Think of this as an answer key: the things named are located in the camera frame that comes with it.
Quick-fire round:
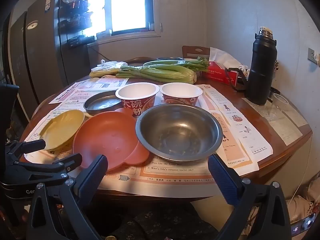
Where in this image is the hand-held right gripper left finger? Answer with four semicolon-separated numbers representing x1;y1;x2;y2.
26;154;109;240

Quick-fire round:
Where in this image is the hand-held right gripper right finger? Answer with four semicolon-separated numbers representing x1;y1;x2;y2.
207;154;293;240

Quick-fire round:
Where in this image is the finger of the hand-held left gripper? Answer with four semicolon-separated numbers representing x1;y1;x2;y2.
10;153;83;184
5;139;47;155

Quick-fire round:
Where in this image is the yellow plastic plate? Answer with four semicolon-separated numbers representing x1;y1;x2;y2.
39;109;85;152

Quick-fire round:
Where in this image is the orange plastic plate with ears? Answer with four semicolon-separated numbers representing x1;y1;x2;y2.
72;107;148;172

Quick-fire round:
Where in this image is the large steel bowl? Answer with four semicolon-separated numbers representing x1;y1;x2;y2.
135;103;223;162

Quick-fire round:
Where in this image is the small steel plate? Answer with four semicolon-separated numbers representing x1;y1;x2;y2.
83;90;123;117

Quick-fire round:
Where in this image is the red paper noodle bowl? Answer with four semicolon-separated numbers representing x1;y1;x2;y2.
159;82;203;107
115;82;160;117

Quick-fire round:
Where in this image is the large spread newspaper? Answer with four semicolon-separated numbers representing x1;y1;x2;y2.
24;82;273;198

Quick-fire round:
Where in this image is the patterned light cloth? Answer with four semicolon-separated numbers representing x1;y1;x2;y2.
285;177;320;230

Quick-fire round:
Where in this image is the newspaper with pink masthead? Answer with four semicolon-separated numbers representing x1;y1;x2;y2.
49;76;130;105

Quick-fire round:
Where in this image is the dark grey refrigerator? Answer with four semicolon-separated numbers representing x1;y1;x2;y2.
7;0;90;103

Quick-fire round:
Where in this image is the clear plastic cup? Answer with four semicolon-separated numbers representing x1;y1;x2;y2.
271;93;292;113

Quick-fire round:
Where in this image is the plastic bag of yellow vegetables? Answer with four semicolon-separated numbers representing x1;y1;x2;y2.
89;59;128;78

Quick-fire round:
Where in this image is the red tissue box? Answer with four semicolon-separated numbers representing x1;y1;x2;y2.
200;47;247;85

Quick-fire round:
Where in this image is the thick celery bunch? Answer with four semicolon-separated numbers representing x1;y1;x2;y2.
115;64;198;85

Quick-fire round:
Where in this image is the black thermos bottle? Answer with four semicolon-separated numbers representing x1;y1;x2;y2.
244;26;278;106

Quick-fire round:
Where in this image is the curved wooden chair back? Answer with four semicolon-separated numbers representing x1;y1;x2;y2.
125;57;155;64

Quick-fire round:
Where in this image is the leafy celery bunch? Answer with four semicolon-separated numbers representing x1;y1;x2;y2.
143;57;210;73

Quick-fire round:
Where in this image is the wooden chair with cutout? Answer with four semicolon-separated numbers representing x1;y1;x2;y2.
182;46;211;60

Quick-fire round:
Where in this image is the black hanging storage rack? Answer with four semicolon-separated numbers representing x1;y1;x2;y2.
60;0;95;48

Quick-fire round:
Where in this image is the window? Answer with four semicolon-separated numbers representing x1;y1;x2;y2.
72;0;162;37

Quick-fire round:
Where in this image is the black strap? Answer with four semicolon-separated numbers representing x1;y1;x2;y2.
225;65;250;90

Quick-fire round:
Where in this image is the wall socket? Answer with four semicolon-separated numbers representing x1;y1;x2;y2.
307;47;320;67

